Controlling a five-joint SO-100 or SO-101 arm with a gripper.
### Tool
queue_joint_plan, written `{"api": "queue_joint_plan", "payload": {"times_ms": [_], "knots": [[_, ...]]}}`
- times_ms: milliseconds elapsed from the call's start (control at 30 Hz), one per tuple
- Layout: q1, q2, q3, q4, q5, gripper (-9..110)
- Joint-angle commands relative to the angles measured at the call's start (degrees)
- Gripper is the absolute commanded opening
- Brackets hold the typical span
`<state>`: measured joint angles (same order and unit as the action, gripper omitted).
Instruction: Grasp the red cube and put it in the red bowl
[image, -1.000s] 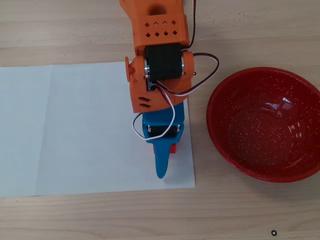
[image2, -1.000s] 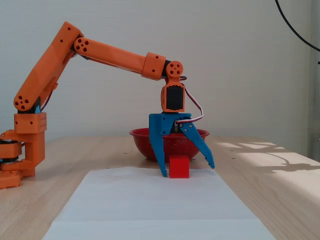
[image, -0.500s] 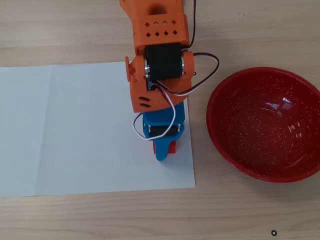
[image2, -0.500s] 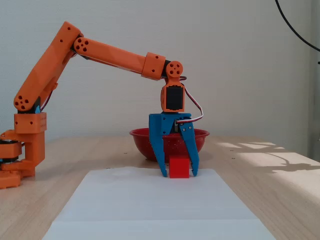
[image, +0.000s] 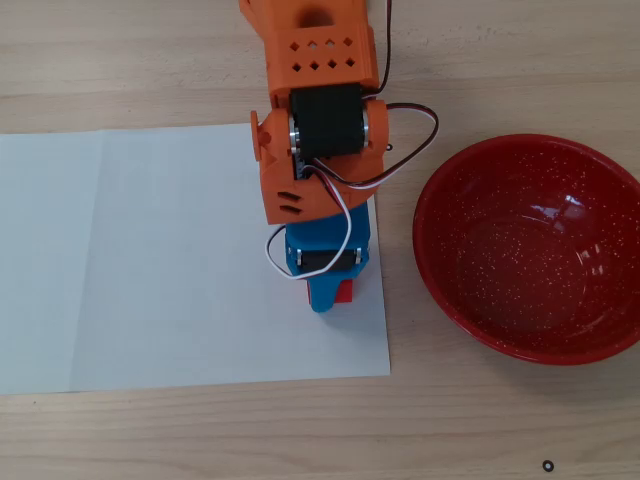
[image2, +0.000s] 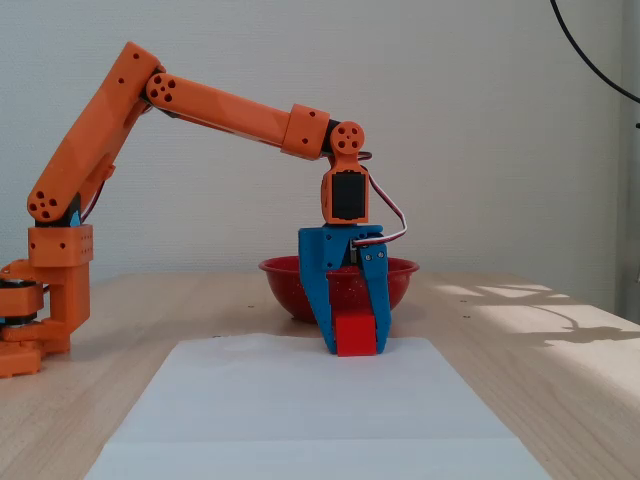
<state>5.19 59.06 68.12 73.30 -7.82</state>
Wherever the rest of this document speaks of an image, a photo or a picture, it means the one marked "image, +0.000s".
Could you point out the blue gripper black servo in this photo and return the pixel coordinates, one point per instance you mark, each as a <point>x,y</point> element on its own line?
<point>327,261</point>

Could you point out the red cube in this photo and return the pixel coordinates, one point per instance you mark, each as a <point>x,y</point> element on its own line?
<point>345,292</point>

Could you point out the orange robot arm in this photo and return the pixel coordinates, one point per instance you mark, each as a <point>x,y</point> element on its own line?
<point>320,50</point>

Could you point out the red speckled bowl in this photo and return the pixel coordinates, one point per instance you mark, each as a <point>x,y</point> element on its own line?
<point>530,250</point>

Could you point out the white paper sheet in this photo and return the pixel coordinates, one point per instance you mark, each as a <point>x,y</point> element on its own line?
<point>150,260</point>

